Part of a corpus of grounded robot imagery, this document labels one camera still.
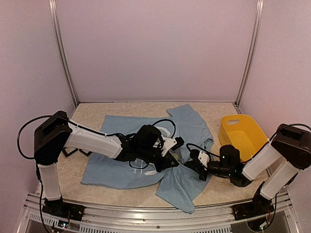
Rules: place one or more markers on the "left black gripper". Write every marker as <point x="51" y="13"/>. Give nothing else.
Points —
<point x="167" y="163"/>

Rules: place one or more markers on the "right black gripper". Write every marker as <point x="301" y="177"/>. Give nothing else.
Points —
<point x="196" y="165"/>

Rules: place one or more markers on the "black brooch case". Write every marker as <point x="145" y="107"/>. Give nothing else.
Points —
<point x="85" y="153"/>
<point x="68" y="153"/>

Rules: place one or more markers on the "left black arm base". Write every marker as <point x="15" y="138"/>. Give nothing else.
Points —
<point x="62" y="209"/>

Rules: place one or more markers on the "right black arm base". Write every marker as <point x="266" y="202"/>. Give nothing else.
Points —
<point x="259" y="205"/>

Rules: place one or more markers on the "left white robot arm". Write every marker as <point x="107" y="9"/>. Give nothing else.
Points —
<point x="58" y="132"/>

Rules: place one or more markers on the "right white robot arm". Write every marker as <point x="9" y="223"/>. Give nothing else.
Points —
<point x="291" y="142"/>

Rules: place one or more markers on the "yellow plastic basket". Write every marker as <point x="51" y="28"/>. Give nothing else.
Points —
<point x="243" y="133"/>

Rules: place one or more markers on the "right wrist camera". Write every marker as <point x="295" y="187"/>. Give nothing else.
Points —
<point x="200" y="158"/>

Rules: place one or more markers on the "front aluminium rail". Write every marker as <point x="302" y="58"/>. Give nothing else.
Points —
<point x="99" y="218"/>

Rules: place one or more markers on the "right aluminium frame post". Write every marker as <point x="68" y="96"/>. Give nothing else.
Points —
<point x="250" y="54"/>

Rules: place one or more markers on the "aluminium frame post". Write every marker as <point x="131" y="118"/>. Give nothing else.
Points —
<point x="61" y="51"/>
<point x="250" y="54"/>

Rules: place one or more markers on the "left aluminium frame post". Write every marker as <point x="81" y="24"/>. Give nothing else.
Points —
<point x="61" y="51"/>

